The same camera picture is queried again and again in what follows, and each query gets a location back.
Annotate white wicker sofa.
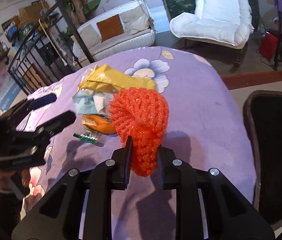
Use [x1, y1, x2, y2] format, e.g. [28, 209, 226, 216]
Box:
[77, 0, 156, 61]

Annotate person's left hand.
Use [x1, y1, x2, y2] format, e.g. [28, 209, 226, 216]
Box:
[0, 169, 30, 192]

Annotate orange cushion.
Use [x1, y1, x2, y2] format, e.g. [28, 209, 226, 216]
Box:
[97, 15, 124, 42]

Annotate light blue tissue paper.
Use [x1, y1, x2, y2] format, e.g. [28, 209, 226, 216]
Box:
[72, 89, 98, 115]

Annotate white padded armchair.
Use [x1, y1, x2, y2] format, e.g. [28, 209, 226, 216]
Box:
[170, 0, 254, 50]

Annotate black trash bin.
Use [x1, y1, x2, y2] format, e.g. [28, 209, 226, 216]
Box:
[243, 90, 282, 225]

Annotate black iron bed frame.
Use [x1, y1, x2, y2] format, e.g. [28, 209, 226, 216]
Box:
[8, 2, 95, 95]

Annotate white tissue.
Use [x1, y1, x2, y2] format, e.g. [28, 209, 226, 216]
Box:
[93, 92, 113, 118]

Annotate red foam fruit net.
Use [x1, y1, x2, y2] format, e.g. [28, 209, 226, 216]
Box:
[109, 87, 169, 177]

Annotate green patterned cabinet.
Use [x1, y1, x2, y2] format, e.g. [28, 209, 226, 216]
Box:
[162, 0, 196, 21]

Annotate red bag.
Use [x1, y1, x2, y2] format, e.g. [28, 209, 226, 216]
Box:
[259, 33, 278, 62]

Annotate bread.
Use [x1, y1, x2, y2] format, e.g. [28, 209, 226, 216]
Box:
[73, 114, 117, 144]

